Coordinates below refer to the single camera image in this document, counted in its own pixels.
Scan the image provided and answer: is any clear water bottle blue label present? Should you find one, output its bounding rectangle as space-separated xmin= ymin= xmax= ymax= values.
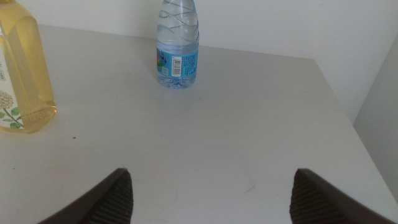
xmin=156 ymin=0 xmax=200 ymax=90

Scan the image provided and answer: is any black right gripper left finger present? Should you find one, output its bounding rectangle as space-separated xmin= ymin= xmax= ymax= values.
xmin=37 ymin=167 xmax=134 ymax=224

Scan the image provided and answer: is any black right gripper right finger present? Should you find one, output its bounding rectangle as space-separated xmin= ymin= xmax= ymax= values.
xmin=289 ymin=168 xmax=398 ymax=224

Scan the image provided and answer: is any yellow tea bottle white cap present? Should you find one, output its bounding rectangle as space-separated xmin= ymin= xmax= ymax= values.
xmin=0 ymin=0 xmax=58 ymax=134

